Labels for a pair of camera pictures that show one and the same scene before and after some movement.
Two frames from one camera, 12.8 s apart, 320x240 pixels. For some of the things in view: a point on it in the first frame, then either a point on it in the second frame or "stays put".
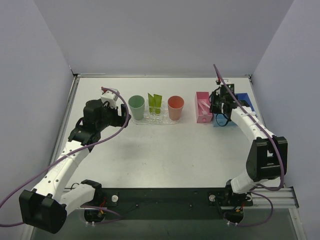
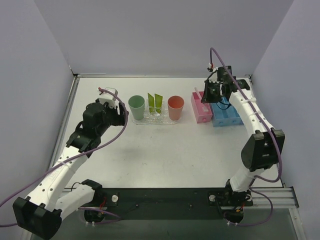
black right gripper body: (216, 105) -> (211, 91)
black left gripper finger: (123, 110) stays put
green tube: (151, 103) stays put
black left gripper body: (122, 114) stays put
